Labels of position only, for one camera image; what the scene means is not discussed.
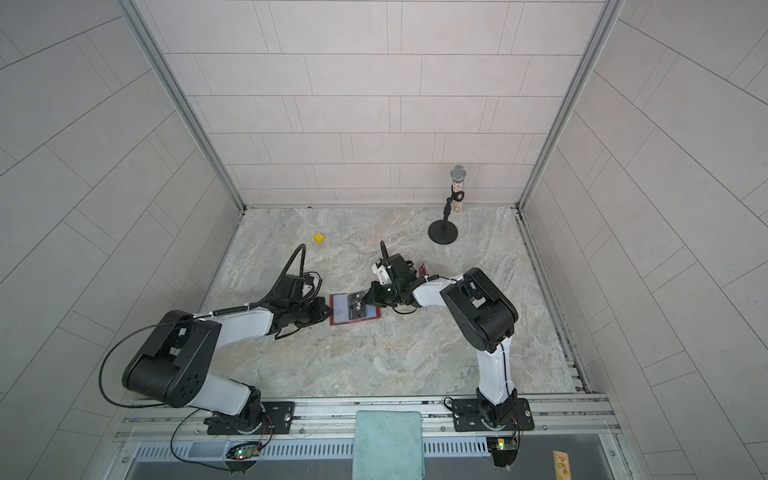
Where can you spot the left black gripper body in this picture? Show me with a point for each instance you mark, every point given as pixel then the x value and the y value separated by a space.
pixel 307 313

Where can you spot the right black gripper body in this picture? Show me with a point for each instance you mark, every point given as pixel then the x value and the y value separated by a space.
pixel 387 295

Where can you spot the red leather card holder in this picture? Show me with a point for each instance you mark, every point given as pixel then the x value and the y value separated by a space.
pixel 338 304

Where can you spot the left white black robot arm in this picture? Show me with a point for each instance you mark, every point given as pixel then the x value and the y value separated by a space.
pixel 173 364

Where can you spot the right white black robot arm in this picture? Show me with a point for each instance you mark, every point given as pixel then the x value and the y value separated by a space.
pixel 483 314

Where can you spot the black microphone stand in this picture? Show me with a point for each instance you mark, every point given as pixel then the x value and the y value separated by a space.
pixel 444 231

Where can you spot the left green circuit board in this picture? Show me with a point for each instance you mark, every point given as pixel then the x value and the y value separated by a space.
pixel 244 452

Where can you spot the green circuit board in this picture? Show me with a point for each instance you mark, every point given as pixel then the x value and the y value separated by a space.
pixel 244 452
pixel 503 450

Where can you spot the teal folded cloth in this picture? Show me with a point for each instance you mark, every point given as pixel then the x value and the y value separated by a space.
pixel 388 445

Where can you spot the right green circuit board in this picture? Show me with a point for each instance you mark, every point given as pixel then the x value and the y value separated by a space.
pixel 503 450

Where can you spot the wooden block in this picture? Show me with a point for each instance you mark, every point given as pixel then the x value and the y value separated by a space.
pixel 562 466

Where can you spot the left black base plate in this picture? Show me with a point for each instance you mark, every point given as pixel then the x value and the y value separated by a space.
pixel 271 417

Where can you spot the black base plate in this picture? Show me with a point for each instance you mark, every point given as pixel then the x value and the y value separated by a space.
pixel 271 417
pixel 479 415

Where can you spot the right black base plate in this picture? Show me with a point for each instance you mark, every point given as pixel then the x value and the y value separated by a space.
pixel 479 415

